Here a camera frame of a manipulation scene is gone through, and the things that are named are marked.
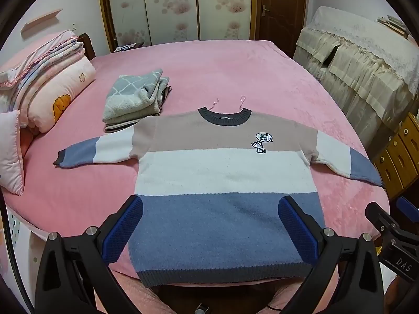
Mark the striped knit sweater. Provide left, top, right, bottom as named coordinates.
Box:
left=53, top=107, right=384, bottom=288

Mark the folded striped garment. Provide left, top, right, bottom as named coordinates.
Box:
left=104, top=85, right=172, bottom=134

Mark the stack of books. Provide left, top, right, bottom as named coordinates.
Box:
left=376, top=15, right=410, bottom=37

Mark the pink pillow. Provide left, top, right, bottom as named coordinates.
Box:
left=0, top=109, right=26, bottom=197

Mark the grey checked fleece garment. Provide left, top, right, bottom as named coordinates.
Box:
left=102, top=69, right=170, bottom=122

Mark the yellow wooden drawer cabinet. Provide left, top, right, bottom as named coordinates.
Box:
left=373, top=111, right=419, bottom=201

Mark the dark wooden door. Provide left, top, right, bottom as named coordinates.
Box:
left=250, top=0, right=310, bottom=58

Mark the pink bed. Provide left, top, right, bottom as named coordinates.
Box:
left=0, top=33, right=392, bottom=314

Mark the white lace cloth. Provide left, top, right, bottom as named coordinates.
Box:
left=304, top=6, right=419, bottom=95

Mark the dark wooden headboard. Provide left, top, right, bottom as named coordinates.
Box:
left=79, top=33, right=96, bottom=58

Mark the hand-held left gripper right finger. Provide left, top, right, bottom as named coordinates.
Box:
left=278, top=195, right=385, bottom=314

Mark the floral door wardrobe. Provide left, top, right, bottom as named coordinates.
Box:
left=98, top=0, right=256, bottom=53

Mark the pink wall shelf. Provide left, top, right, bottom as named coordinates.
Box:
left=20, top=8, right=63, bottom=34

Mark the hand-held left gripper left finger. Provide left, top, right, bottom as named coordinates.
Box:
left=34, top=195, right=145, bottom=314

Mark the folded striped blanket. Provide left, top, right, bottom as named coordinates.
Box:
left=0, top=30, right=86, bottom=89

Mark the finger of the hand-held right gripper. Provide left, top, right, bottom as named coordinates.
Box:
left=365, top=202, right=399, bottom=236

